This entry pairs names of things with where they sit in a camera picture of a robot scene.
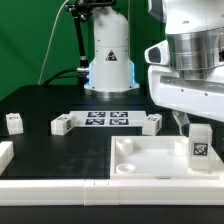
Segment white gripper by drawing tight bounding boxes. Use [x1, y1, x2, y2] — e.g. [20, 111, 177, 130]
[144, 41, 224, 136]

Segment white square tabletop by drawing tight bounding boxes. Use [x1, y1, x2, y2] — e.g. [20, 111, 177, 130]
[110, 136, 224, 180]

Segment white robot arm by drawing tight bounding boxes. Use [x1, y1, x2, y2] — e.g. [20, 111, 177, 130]
[84, 0, 224, 123]

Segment white fiducial marker sheet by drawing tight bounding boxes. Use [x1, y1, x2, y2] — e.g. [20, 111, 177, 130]
[71, 111, 146, 127]

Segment white U-shaped obstacle fence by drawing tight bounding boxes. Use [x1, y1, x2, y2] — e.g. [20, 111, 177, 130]
[0, 139, 224, 207]

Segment black cable bundle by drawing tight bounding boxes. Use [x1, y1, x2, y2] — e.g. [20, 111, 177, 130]
[43, 68, 88, 87]

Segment black camera stand pole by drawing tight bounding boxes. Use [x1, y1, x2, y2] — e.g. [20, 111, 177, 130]
[65, 0, 117, 85]

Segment white cable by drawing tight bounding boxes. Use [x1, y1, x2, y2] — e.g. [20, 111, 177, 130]
[37, 0, 71, 86]

